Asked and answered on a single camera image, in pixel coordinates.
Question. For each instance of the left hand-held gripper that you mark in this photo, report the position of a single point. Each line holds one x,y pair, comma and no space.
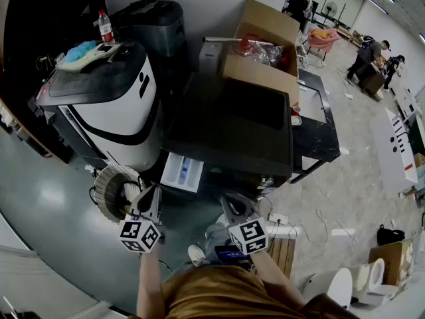
139,236

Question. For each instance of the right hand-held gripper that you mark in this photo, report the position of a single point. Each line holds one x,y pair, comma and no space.
249,236

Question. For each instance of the white detergent drawer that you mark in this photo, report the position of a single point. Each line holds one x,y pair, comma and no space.
176,174

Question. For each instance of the person's right forearm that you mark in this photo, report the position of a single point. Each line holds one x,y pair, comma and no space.
272,277

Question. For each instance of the person's left forearm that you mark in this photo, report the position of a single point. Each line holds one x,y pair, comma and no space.
149,284

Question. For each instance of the person's white shoe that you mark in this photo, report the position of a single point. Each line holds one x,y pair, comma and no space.
197,254
221,218

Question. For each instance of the white cloth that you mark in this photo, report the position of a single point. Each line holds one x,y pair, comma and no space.
131,191

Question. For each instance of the person's jeans leg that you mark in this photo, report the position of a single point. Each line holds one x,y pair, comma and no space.
216,241

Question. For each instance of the woven wicker basket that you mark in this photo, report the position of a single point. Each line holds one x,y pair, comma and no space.
106,194

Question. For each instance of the white power strip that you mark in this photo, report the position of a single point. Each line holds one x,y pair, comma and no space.
350,96
278,218

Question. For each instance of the black device with screen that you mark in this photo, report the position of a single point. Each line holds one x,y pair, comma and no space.
225,253

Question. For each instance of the wooden slatted stool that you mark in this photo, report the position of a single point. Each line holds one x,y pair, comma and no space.
282,254

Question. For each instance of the person's brown shirt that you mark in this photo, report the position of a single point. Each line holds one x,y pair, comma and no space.
216,294

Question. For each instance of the white and black washing machine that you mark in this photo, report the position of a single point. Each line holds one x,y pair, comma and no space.
113,111

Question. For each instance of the white cup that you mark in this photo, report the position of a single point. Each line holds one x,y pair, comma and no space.
296,121

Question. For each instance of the black table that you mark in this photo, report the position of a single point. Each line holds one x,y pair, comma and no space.
315,135

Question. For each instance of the red cup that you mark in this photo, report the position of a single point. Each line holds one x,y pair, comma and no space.
295,110

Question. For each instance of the white toilet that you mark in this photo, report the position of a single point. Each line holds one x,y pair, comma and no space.
375,277
332,287

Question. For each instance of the large open cardboard box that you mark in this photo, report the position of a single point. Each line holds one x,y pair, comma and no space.
259,75

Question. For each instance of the white carton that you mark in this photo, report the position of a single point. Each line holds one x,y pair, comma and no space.
209,58

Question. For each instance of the black bag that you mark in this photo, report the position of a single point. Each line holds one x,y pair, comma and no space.
391,235

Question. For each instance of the long white board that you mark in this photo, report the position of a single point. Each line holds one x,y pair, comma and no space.
388,165

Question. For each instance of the cream plastic tray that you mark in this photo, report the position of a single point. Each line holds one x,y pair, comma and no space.
99,53

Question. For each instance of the clear jug with red cap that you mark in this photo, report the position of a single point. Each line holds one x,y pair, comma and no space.
245,50

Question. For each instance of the blue fluffy cloth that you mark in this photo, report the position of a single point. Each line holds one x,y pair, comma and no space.
79,52

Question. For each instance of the metal pole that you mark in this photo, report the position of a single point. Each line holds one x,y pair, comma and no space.
219,39

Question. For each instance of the dark grey appliance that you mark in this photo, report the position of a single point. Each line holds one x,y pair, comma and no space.
159,28

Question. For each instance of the clear water bottle red label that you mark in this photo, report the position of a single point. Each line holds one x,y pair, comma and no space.
106,28

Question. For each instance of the brown wooden cabinet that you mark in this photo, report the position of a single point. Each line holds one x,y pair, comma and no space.
372,78

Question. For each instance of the pink chair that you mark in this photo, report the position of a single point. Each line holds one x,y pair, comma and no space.
323,38

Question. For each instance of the white cabinet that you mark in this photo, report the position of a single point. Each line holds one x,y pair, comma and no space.
410,103

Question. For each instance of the standing fan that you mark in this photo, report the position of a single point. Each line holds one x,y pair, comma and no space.
331,8

